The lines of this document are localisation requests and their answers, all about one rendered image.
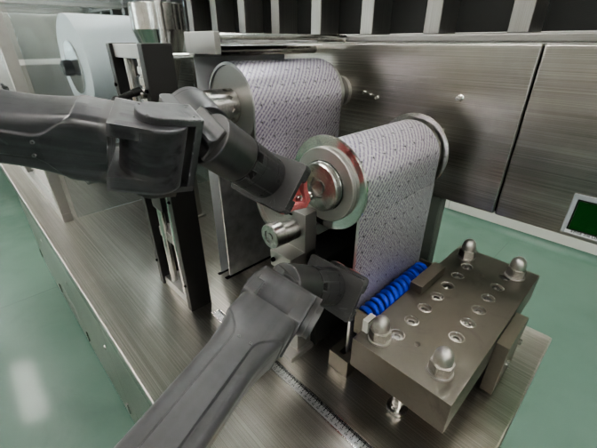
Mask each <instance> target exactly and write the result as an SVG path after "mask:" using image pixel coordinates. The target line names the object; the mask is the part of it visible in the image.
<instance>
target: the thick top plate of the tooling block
mask: <svg viewBox="0 0 597 448"><path fill-rule="evenodd" d="M461 246H462V245H460V246H459V247H458V248H457V249H456V250H455V251H454V252H452V253H451V254H450V255H449V256H448V257H447V258H445V259H444V260H443V261H442V262H441V263H439V264H442V265H443V266H445V267H446V268H445V271H444V274H443V275H442V276H441V277H440V278H439V279H437V280H436V281H435V282H434V283H433V284H432V285H431V286H430V287H429V288H428V289H426V290H425V291H424V292H423V293H422V294H421V295H420V294H418V293H416V292H414V291H412V290H408V291H406V293H404V294H403V296H401V297H400V298H399V299H398V300H397V301H395V302H394V303H393V304H392V305H391V306H390V307H388V308H387V309H386V310H385V311H384V312H382V313H381V314H380V315H384V316H387V318H388V319H389V321H390V329H391V330H392V334H391V339H392V340H391V343H390V344H389V345H388V346H387V347H383V348H380V347H376V346H374V345H372V344H371V343H370V342H369V340H368V333H365V332H363V331H360V332H359V333H358V334H356V335H355V336H354V337H353V342H352V350H351V359H350V364H351V365H352V366H353V367H354V368H356V369H357V370H358V371H360V372H361V373H363V374H364V375H365V376H367V377H368V378H369V379H371V380H372V381H374V382H375V383H376V384H378V385H379V386H380V387H382V388H383V389H384V390H385V391H386V392H388V393H389V394H390V395H392V396H393V397H394V398H396V399H397V400H398V401H400V402H401V403H402V404H404V405H405V406H407V407H408V408H409V409H411V410H412V411H413V412H414V413H416V414H417V415H418V416H419V417H421V418H422V419H423V420H425V421H426V422H428V423H429V424H430V425H432V426H433V427H434V428H436V429H437V430H439V431H440V432H441V433H443V432H444V430H445V429H446V427H448V425H449V424H450V421H451V420H452V418H453V417H454V415H455V414H456V412H457V411H458V409H459V407H460V406H461V404H462V403H463V402H464V400H465V399H466V397H467V395H468V394H469V392H470V391H471V389H472V388H473V386H474V384H475V382H476V381H477V380H478V379H479V377H480V376H481V374H482V372H483V371H484V369H485V368H486V366H487V365H488V363H489V361H490V357H491V355H492V352H493V350H494V347H495V345H496V343H497V341H498V339H499V337H500V336H501V334H502V333H503V332H504V330H505V328H506V327H507V326H508V325H509V323H510V322H511V320H512V319H513V317H514V315H515V314H516V312H517V313H521V312H522V311H523V310H524V308H525V306H526V305H527V303H528V302H529V300H530V298H531V296H532V293H533V292H534V289H535V287H536V284H537V280H538V279H539V277H540V275H537V274H535V273H532V272H529V271H528V270H527V271H526V274H525V280H524V281H522V282H516V281H513V280H510V279H509V278H507V277H506V276H505V274H504V273H505V271H506V270H507V267H508V265H509V263H506V262H503V261H502V260H497V259H495V258H492V257H490V256H488V255H485V254H483V253H480V252H477V253H476V255H475V258H476V259H475V261H471V262H470V261H464V260H461V259H460V258H459V257H458V253H459V249H460V247H461ZM440 346H447V347H449V348H450V349H451V350H452V351H453V353H454V356H455V361H454V362H455V364H456V366H455V369H454V378H453V380H451V381H450V382H440V381H437V380H435V379H433V378H432V377H431V376H430V375H429V374H428V372H427V370H426V366H427V363H428V362H429V360H430V358H431V356H432V355H433V354H434V351H435V350H436V349H437V348H438V347H440Z"/></svg>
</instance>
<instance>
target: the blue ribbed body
mask: <svg viewBox="0 0 597 448"><path fill-rule="evenodd" d="M426 268H427V265H426V264H424V263H422V262H420V261H419V262H416V263H415V264H414V265H413V266H411V267H410V268H408V269H407V270H406V271H405V272H403V273H402V275H400V276H398V278H395V280H394V281H393V282H391V283H390V284H389V285H387V286H386V287H385V289H382V290H381V291H380V292H378V293H377V294H375V297H372V298H370V300H368V301H366V302H365V304H364V305H361V306H360V307H359V309H360V310H361V311H362V312H364V313H365V314H367V315H369V314H370V313H372V314H373V315H375V316H378V315H380V314H381V313H382V312H384V311H385V310H386V309H387V308H388V307H390V306H391V305H392V304H393V303H394V302H395V301H397V300H398V299H399V298H400V297H401V296H403V294H404V293H406V291H408V290H409V289H410V282H411V281H412V280H413V279H414V278H416V277H417V276H418V275H419V274H420V273H422V272H423V271H424V270H425V269H426Z"/></svg>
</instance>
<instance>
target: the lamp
mask: <svg viewBox="0 0 597 448"><path fill-rule="evenodd" d="M569 228H572V229H575V230H578V231H582V232H585V233H588V234H591V235H595V236H597V205H595V204H589V203H585V202H581V201H579V204H578V206H577V209H576V211H575V213H574V216H573V218H572V220H571V222H570V224H569Z"/></svg>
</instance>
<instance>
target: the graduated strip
mask: <svg viewBox="0 0 597 448"><path fill-rule="evenodd" d="M212 314H213V315H214V316H215V317H216V318H217V319H218V320H219V321H220V322H222V319H223V317H224V315H225V313H224V312H223V311H222V310H221V309H218V310H216V311H214V312H213V313H212ZM271 370H272V371H273V372H274V373H275V374H276V375H277V376H278V377H279V378H281V379H282V380H283V381H284V382H285V383H286V384H287V385H288V386H289V387H290V388H291V389H292V390H293V391H294V392H296V393H297V394H298V395H299V396H300V397H301V398H302V399H303V400H304V401H305V402H306V403H307V404H308V405H310V406H311V407H312V408H313V409H314V410H315V411H316V412H317V413H318V414H319V415H320V416H321V417H322V418H323V419H324V420H326V421H327V422H328V423H329V424H330V425H331V426H332V427H333V428H334V429H335V430H336V431H337V432H338V433H340V434H341V435H342V436H343V437H344V438H345V439H346V440H347V441H348V443H350V444H351V445H352V446H353V447H354V448H375V447H373V446H372V445H371V444H370V443H369V442H368V441H367V440H365V439H364V438H363V437H362V436H361V435H360V434H359V433H358V432H356V431H355V430H354V429H353V428H352V427H351V426H350V425H349V424H347V423H346V422H345V421H344V420H343V419H342V418H341V417H339V416H338V415H337V414H336V413H335V412H334V411H333V410H332V409H331V408H330V407H329V406H328V405H327V404H326V403H325V402H324V401H322V400H321V399H320V398H319V397H318V396H317V395H316V394H314V393H313V392H312V391H311V390H310V389H309V388H308V387H307V386H305V385H304V384H303V383H302V382H301V381H300V380H299V379H298V378H296V377H295V376H294V375H293V374H292V373H291V372H290V371H289V370H287V369H286V368H285V367H284V366H283V365H282V364H281V363H279V362H278V361H277V360H276V362H275V364H274V365H273V367H272V368H271Z"/></svg>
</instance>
